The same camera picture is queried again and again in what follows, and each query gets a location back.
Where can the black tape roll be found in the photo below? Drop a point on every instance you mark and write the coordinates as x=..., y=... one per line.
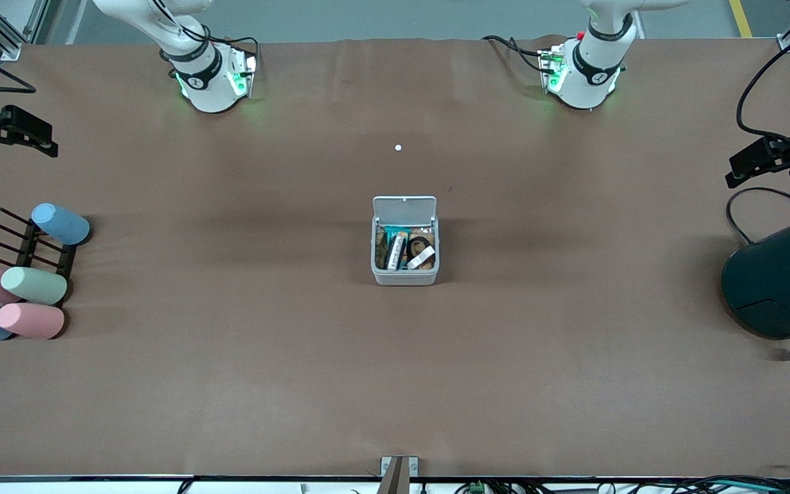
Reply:
x=419, y=241

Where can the white rubber band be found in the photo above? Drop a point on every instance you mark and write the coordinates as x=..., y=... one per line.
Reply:
x=422, y=257

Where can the white trash bin with lid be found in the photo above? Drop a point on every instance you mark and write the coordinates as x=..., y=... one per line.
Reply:
x=403, y=208

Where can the dark wooden cup rack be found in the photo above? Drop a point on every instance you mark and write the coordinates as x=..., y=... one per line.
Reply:
x=28, y=248

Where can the dark teal cylindrical device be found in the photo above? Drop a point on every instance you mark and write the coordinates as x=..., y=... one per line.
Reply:
x=779, y=281

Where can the green cylindrical cup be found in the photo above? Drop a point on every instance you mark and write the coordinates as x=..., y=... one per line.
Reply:
x=33, y=285

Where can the brown snack wrapper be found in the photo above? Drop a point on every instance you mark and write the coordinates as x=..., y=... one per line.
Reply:
x=380, y=248

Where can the teal snack wrapper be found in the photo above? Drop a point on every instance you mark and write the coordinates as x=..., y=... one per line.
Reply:
x=395, y=232

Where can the green terminal connector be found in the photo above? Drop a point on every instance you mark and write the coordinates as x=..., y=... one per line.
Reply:
x=477, y=488

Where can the metal table bracket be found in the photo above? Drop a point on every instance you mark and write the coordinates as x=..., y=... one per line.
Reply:
x=398, y=473

